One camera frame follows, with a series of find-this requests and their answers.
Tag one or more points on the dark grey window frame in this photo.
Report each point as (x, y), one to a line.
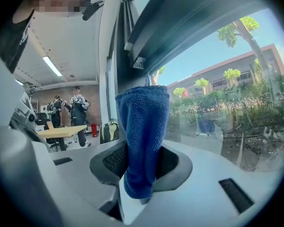
(170, 20)

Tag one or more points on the green hedge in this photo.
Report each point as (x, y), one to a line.
(227, 103)

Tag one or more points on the black and yellow backpack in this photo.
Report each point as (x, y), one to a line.
(109, 132)

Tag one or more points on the tall tree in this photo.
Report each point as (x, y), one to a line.
(251, 39)

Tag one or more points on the metal window bracket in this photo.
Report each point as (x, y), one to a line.
(139, 63)

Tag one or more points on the person's black shirt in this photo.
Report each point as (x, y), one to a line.
(11, 39)

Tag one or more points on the blue cloth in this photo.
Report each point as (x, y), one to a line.
(144, 126)

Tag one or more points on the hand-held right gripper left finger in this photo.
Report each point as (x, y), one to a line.
(110, 161)

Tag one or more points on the black office chair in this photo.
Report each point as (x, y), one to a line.
(43, 122)

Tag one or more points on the wooden table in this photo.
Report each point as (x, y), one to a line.
(61, 130)

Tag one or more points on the window glass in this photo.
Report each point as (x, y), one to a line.
(203, 55)

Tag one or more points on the black head-mounted camera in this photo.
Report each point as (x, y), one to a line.
(92, 9)

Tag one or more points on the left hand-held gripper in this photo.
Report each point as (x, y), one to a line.
(23, 117)

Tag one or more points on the long ceiling light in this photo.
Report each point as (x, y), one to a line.
(52, 66)

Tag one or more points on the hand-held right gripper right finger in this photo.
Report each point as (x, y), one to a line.
(174, 167)

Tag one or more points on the red fire extinguisher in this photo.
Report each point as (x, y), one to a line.
(94, 129)

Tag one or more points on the small round tree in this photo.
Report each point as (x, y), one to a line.
(179, 91)
(232, 74)
(201, 83)

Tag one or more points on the brown building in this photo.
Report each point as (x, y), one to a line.
(234, 67)

